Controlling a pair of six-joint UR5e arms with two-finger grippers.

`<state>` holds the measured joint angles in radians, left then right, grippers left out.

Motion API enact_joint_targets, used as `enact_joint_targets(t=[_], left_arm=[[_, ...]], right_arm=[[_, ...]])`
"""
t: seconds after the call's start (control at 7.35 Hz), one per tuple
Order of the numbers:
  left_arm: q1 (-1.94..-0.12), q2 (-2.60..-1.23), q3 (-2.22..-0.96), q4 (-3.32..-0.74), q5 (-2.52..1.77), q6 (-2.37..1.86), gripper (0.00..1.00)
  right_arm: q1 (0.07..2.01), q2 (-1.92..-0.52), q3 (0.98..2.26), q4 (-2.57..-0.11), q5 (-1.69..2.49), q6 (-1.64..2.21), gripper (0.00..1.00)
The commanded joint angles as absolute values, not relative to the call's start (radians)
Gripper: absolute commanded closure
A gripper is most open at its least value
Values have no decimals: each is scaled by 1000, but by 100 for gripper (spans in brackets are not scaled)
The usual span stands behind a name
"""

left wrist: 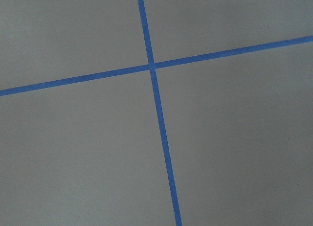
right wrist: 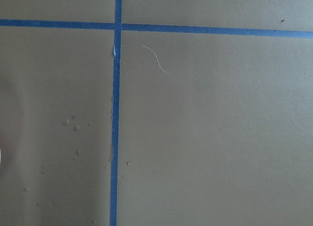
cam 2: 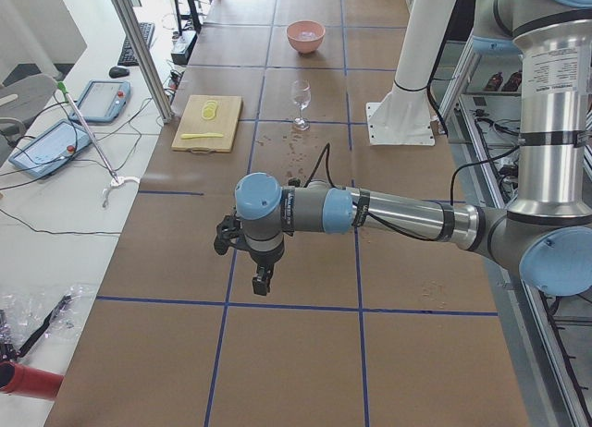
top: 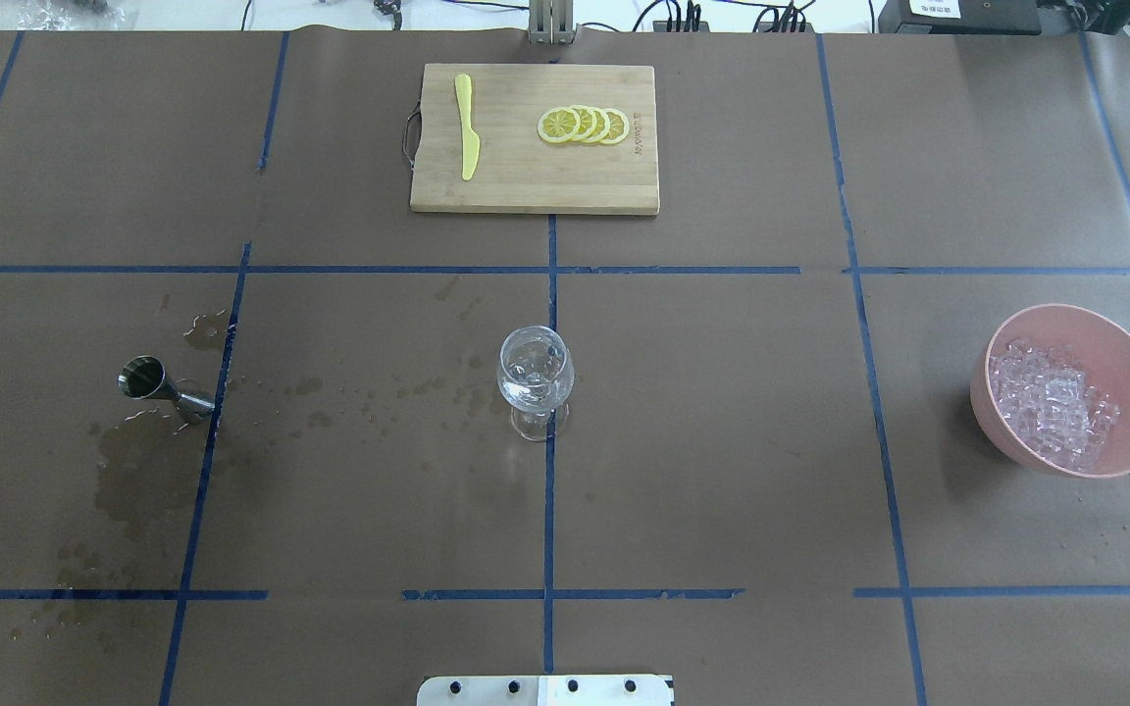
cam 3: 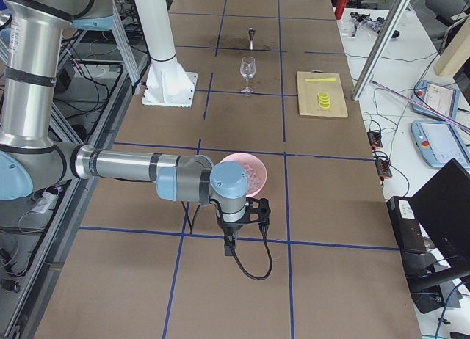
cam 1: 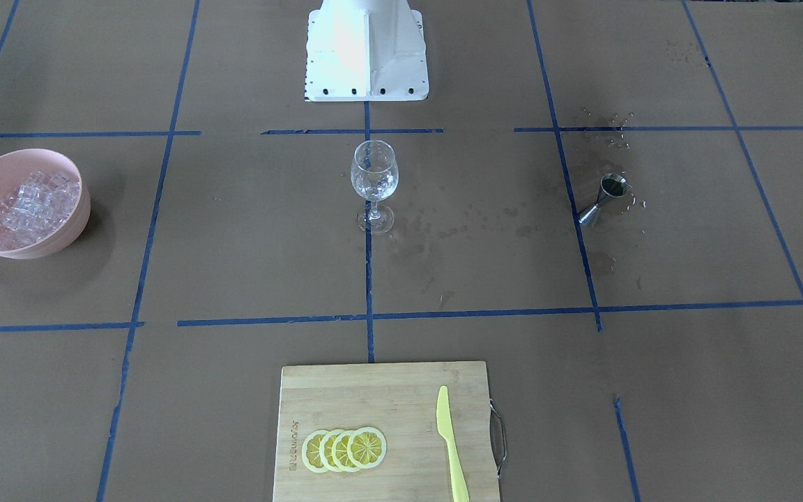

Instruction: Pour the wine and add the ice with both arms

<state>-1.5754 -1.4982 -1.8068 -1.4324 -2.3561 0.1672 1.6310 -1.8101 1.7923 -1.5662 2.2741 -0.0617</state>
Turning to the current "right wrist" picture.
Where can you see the white thread on table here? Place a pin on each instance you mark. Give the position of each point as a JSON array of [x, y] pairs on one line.
[[157, 59]]

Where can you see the long blue tape strip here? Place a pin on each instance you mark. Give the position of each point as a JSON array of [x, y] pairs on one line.
[[115, 110]]

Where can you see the crossing blue tape strip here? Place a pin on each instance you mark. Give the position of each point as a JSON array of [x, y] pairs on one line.
[[157, 28]]

